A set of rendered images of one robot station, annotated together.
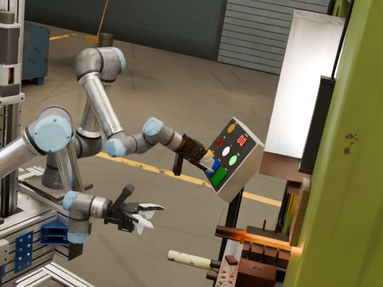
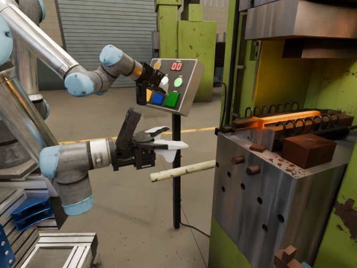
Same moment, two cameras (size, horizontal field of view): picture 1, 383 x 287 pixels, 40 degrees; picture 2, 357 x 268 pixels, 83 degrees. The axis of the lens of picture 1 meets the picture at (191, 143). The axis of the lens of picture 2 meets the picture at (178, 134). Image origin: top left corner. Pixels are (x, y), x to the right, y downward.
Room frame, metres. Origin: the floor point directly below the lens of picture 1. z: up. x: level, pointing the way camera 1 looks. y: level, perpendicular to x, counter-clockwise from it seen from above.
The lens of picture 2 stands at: (1.18, 0.36, 1.22)
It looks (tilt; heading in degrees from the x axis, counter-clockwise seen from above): 21 degrees down; 329
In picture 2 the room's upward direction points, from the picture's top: straight up
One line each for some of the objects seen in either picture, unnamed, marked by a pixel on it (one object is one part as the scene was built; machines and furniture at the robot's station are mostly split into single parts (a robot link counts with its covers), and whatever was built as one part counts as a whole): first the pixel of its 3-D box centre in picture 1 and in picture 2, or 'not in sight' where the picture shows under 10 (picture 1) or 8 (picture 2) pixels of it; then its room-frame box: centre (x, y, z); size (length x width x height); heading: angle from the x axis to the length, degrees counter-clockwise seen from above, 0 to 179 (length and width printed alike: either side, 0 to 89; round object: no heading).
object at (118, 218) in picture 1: (121, 214); (132, 150); (1.68, 0.21, 0.97); 0.12 x 0.08 x 0.09; 82
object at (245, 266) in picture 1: (255, 277); (307, 150); (1.46, -0.27, 0.95); 0.12 x 0.09 x 0.07; 82
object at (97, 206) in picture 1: (100, 208); (101, 153); (1.69, 0.29, 0.98); 0.08 x 0.05 x 0.08; 172
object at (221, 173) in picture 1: (219, 177); (172, 99); (2.08, -0.14, 1.01); 0.07 x 0.05 x 0.07; 17
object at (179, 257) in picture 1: (216, 266); (188, 169); (2.00, -0.20, 0.62); 0.44 x 0.05 x 0.05; 82
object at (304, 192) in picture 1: (299, 212); not in sight; (1.32, -0.32, 1.27); 0.09 x 0.02 x 0.17; 172
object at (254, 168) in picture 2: (212, 275); (253, 170); (1.55, -0.14, 0.87); 0.04 x 0.03 x 0.03; 82
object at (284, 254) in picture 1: (302, 257); (292, 124); (1.62, -0.45, 0.96); 0.42 x 0.20 x 0.09; 82
